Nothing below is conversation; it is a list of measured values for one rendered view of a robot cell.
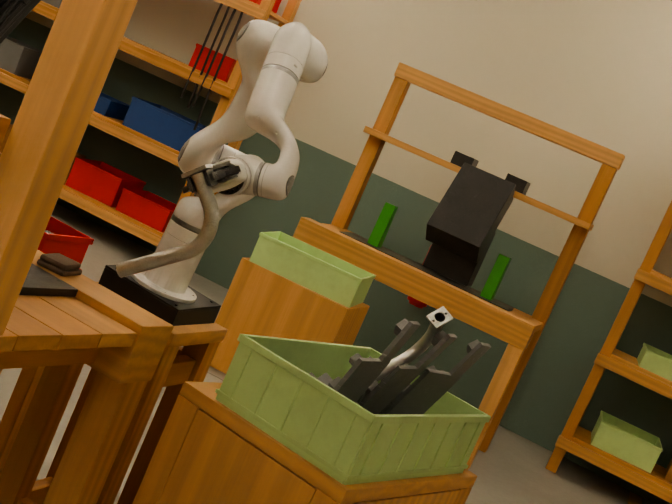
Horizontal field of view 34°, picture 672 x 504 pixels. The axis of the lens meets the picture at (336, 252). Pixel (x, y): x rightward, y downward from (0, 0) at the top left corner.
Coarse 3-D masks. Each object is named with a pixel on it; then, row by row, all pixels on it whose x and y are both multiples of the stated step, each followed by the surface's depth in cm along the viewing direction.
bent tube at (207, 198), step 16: (192, 176) 214; (208, 192) 214; (208, 208) 213; (208, 224) 214; (208, 240) 215; (144, 256) 219; (160, 256) 217; (176, 256) 216; (192, 256) 216; (128, 272) 219
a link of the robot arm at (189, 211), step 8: (224, 144) 290; (224, 152) 287; (232, 152) 288; (240, 152) 290; (184, 200) 290; (192, 200) 290; (216, 200) 290; (224, 200) 288; (232, 200) 288; (240, 200) 288; (248, 200) 291; (176, 208) 291; (184, 208) 289; (192, 208) 288; (200, 208) 288; (224, 208) 288; (232, 208) 292; (176, 216) 290; (184, 216) 288; (192, 216) 288; (200, 216) 288; (184, 224) 288; (192, 224) 288; (200, 224) 289
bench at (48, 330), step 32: (32, 320) 227; (64, 320) 237; (96, 320) 248; (0, 352) 224; (32, 352) 234; (64, 352) 244; (96, 352) 256; (96, 384) 261; (128, 384) 258; (96, 416) 261; (128, 416) 265; (96, 448) 260; (64, 480) 263; (96, 480) 265
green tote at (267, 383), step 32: (256, 352) 255; (288, 352) 276; (320, 352) 288; (352, 352) 301; (224, 384) 259; (256, 384) 254; (288, 384) 249; (320, 384) 244; (256, 416) 252; (288, 416) 248; (320, 416) 243; (352, 416) 240; (384, 416) 240; (416, 416) 252; (448, 416) 266; (480, 416) 282; (320, 448) 243; (352, 448) 239; (384, 448) 247; (416, 448) 260; (448, 448) 275; (352, 480) 241; (384, 480) 254
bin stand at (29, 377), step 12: (0, 372) 301; (24, 372) 317; (36, 372) 315; (24, 384) 316; (36, 384) 318; (12, 396) 318; (24, 396) 316; (12, 408) 318; (24, 408) 318; (12, 420) 317; (0, 432) 319; (12, 432) 318; (0, 444) 318; (12, 444) 320; (0, 456) 318; (0, 468) 320
